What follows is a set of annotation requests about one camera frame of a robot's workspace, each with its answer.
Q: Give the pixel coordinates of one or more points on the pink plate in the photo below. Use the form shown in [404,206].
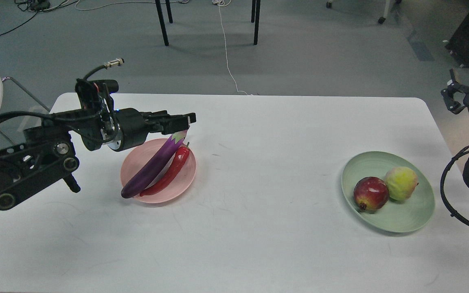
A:
[140,155]

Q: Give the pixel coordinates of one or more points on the yellow green peach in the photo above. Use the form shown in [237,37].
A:
[401,182]

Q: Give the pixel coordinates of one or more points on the black table leg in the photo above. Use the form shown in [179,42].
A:
[253,11]
[256,24]
[169,11]
[158,6]

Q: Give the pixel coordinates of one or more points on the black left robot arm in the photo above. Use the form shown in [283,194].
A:
[48,154]

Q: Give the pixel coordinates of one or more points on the purple eggplant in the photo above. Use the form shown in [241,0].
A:
[154,166]

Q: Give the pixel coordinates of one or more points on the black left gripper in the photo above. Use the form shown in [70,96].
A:
[133,129]

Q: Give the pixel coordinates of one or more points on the red chili pepper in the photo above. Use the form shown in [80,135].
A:
[179,159]

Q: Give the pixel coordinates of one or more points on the red pomegranate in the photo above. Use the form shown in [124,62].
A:
[370,194]

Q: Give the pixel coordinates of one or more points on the green plate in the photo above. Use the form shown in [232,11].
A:
[396,216]

